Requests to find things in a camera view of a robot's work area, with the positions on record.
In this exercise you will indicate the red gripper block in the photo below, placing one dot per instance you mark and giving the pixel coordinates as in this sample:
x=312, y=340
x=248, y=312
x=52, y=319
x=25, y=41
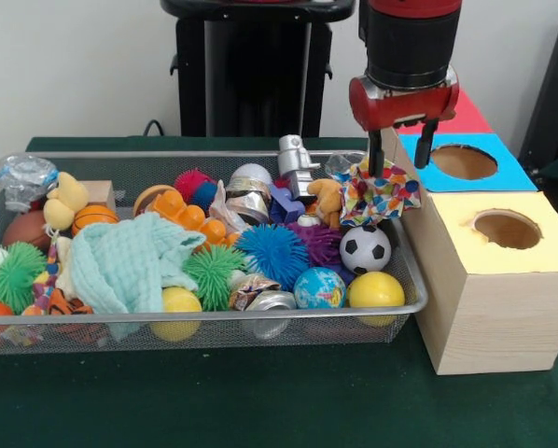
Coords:
x=402, y=107

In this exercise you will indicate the brown plush teddy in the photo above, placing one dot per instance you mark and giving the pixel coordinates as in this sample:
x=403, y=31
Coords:
x=380, y=198

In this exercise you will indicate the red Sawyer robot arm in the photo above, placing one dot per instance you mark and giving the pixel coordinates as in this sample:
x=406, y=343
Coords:
x=410, y=42

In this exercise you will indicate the wooden box with three holes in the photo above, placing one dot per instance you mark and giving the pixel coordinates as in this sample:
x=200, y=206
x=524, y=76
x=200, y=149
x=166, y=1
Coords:
x=494, y=317

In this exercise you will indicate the clear mesh bin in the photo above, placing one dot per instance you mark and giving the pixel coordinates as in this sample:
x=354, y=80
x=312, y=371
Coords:
x=102, y=342

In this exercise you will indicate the black and white soccer ball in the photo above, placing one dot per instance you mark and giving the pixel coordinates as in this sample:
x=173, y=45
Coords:
x=365, y=249

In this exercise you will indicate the silver toy robot figure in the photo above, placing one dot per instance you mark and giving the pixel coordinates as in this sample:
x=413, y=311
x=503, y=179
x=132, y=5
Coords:
x=295, y=159

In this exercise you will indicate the yellow ball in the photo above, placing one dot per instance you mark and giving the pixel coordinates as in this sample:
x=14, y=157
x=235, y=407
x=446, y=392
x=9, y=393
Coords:
x=375, y=289
x=176, y=303

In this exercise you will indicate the small globe ball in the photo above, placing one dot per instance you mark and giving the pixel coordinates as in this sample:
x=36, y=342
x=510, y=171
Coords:
x=319, y=286

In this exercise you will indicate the blue spiky ball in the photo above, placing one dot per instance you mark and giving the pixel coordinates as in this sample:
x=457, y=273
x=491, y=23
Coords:
x=272, y=254

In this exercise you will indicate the orange bumpy toy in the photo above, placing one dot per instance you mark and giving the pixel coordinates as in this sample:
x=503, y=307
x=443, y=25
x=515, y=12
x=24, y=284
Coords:
x=186, y=216

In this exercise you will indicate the dark green table cloth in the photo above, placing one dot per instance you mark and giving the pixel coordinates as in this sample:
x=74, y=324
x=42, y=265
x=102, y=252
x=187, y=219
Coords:
x=260, y=401

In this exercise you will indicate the mint green cloth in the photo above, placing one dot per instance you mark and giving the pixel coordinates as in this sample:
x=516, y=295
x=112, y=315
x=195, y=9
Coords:
x=120, y=266

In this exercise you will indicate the green spiky ball with eyes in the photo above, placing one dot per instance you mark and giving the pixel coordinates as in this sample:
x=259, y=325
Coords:
x=13, y=275

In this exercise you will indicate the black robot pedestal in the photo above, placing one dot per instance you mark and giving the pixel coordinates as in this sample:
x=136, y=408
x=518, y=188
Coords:
x=251, y=75

